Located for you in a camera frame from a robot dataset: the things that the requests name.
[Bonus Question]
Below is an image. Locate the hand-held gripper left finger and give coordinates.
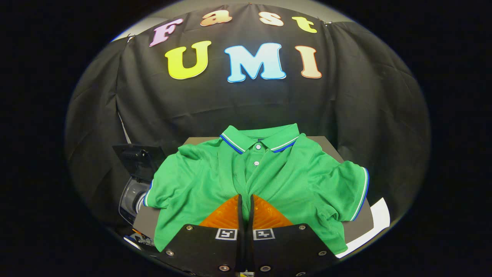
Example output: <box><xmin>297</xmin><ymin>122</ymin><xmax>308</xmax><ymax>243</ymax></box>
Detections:
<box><xmin>159</xmin><ymin>194</ymin><xmax>246</xmax><ymax>277</ymax></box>

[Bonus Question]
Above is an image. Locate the dark washing machine lid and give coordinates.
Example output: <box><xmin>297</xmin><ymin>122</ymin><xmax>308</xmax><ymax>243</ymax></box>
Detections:
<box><xmin>112</xmin><ymin>144</ymin><xmax>166</xmax><ymax>183</ymax></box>

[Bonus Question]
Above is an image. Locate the white flat board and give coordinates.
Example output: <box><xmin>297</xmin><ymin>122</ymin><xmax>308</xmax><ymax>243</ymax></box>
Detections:
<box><xmin>335</xmin><ymin>197</ymin><xmax>391</xmax><ymax>259</ymax></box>

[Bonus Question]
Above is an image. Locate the green polo shirt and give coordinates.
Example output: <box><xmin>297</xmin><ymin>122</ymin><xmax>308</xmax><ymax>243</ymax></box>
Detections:
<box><xmin>143</xmin><ymin>123</ymin><xmax>370</xmax><ymax>255</ymax></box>

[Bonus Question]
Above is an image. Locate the grey cabinet with dark top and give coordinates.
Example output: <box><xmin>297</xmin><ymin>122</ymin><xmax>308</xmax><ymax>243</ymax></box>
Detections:
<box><xmin>133</xmin><ymin>135</ymin><xmax>374</xmax><ymax>247</ymax></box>

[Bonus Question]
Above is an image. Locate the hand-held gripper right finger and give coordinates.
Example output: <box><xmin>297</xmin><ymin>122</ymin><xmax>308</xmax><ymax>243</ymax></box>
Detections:
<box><xmin>246</xmin><ymin>194</ymin><xmax>341</xmax><ymax>277</ymax></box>

